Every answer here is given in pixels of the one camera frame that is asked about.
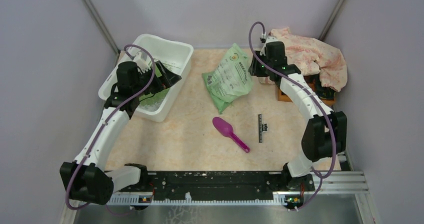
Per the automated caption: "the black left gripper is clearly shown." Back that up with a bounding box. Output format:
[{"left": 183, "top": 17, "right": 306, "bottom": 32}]
[{"left": 133, "top": 60, "right": 182, "bottom": 97}]

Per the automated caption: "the white plastic litter box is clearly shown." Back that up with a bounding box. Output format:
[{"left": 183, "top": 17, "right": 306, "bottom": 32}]
[{"left": 98, "top": 33, "right": 195, "bottom": 123}]

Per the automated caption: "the green cat litter bag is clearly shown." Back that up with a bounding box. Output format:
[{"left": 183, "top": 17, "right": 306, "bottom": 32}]
[{"left": 201, "top": 43, "right": 253, "bottom": 114}]

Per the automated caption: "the black bag clip strip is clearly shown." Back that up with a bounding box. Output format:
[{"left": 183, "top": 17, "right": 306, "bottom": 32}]
[{"left": 258, "top": 114, "right": 268, "bottom": 143}]

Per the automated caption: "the purple plastic scoop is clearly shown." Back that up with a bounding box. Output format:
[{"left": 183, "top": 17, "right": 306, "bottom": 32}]
[{"left": 212, "top": 117, "right": 251, "bottom": 153}]

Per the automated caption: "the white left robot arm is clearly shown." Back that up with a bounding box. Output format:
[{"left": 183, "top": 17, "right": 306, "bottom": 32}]
[{"left": 59, "top": 60, "right": 182, "bottom": 210}]

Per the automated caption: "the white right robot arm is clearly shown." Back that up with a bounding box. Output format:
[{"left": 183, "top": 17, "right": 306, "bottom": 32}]
[{"left": 249, "top": 37, "right": 347, "bottom": 190}]

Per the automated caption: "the green litter in box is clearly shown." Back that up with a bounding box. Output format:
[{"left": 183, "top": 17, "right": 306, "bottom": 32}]
[{"left": 139, "top": 59, "right": 170, "bottom": 112}]

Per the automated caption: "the pink patterned cloth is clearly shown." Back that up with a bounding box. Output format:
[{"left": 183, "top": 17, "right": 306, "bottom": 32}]
[{"left": 270, "top": 27, "right": 348, "bottom": 92}]

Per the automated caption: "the wooden tray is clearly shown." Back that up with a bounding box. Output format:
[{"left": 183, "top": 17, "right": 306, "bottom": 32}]
[{"left": 276, "top": 74, "right": 336, "bottom": 107}]

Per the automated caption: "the dark patterned item right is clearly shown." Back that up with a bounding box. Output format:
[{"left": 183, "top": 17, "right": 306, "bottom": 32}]
[{"left": 314, "top": 75, "right": 335, "bottom": 100}]

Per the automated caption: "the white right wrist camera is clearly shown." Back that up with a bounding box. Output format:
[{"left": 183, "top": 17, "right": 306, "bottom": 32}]
[{"left": 260, "top": 36, "right": 278, "bottom": 56}]

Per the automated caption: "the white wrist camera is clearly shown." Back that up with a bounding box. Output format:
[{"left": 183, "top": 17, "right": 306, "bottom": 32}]
[
  {"left": 260, "top": 36, "right": 278, "bottom": 56},
  {"left": 132, "top": 51, "right": 150, "bottom": 73}
]

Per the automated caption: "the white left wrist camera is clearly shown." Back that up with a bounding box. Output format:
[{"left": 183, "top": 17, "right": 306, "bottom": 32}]
[{"left": 132, "top": 51, "right": 150, "bottom": 73}]

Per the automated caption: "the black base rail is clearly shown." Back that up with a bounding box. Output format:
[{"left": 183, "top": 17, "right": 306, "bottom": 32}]
[{"left": 108, "top": 171, "right": 316, "bottom": 207}]

